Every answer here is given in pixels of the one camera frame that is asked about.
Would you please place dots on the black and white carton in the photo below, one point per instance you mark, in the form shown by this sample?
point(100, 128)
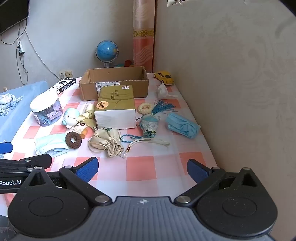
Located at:
point(67, 83)

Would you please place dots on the brown cardboard box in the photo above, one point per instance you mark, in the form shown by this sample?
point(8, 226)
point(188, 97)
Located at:
point(138, 87)

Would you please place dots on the yellow toy car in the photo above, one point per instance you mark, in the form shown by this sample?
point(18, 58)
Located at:
point(164, 77)

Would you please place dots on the light blue face mask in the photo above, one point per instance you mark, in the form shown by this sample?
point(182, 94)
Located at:
point(49, 143)

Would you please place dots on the white plastic bag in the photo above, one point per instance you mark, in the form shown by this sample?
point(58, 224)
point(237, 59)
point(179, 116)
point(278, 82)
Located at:
point(161, 91)

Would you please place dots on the black wall television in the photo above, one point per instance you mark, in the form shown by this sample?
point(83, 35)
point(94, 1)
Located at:
point(11, 12)

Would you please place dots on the blue tasselled sachet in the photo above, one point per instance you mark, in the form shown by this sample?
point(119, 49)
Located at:
point(150, 122)

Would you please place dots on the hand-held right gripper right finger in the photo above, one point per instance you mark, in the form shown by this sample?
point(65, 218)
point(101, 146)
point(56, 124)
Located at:
point(198, 170)

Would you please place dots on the colourful plastic toy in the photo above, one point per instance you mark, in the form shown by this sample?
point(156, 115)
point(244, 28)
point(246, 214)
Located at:
point(128, 63)

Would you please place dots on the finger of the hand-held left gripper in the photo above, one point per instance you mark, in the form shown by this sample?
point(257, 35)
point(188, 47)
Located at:
point(5, 147)
point(34, 161)

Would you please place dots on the cream fluffy scrunchie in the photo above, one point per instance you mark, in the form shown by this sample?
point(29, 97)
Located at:
point(140, 109)

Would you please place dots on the brown scrunchie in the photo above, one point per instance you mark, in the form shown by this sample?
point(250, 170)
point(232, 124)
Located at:
point(68, 139)

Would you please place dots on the white power strip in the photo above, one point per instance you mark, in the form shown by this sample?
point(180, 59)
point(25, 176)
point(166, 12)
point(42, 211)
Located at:
point(21, 48)

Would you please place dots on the light blue bed sheet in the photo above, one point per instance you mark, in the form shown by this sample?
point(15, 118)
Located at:
point(18, 120)

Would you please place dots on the pink checkered tablecloth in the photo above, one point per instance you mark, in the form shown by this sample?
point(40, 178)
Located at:
point(138, 166)

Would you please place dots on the olive tissue pack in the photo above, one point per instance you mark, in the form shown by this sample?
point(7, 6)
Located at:
point(115, 115)

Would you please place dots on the white wall decoration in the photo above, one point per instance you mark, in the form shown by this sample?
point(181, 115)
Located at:
point(177, 1)

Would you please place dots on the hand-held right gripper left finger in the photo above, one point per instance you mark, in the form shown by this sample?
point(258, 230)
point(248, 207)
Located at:
point(89, 169)

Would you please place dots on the clear jar with white lid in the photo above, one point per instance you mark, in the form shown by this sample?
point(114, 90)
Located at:
point(44, 104)

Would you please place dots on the beige cloth doll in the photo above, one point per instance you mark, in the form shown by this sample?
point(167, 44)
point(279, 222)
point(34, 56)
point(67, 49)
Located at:
point(87, 119)

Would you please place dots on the leaf patterned cloth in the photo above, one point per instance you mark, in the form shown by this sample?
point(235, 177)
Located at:
point(4, 229)

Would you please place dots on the white wall socket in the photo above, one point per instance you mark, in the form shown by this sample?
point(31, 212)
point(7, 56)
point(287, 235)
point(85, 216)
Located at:
point(62, 74)
point(68, 73)

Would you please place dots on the pink patterned curtain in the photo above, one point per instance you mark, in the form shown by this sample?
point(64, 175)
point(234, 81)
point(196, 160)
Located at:
point(143, 46)

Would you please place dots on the white fringed scarf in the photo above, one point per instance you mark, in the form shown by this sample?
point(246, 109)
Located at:
point(5, 98)

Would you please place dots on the blue desk globe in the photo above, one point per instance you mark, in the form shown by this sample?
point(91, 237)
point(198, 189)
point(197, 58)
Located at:
point(106, 49)

